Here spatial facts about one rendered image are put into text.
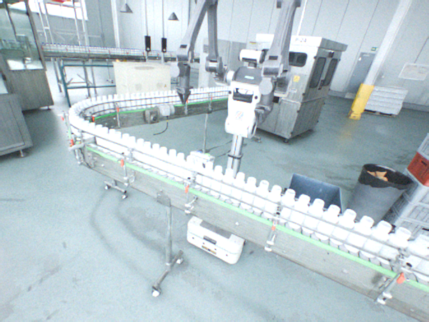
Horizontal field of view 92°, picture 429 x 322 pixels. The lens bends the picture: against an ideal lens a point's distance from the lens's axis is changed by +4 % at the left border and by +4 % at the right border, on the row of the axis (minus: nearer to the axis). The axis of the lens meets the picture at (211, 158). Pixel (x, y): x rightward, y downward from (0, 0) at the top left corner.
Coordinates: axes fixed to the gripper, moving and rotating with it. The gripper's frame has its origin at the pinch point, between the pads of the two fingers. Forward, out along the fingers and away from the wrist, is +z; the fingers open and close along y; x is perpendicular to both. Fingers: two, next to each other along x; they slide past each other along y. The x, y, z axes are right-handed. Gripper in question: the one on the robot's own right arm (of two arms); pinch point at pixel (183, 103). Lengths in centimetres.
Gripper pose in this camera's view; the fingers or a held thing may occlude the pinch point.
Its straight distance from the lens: 122.5
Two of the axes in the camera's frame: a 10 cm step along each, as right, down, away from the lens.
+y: -4.5, 3.8, -8.1
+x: 8.9, 3.0, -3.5
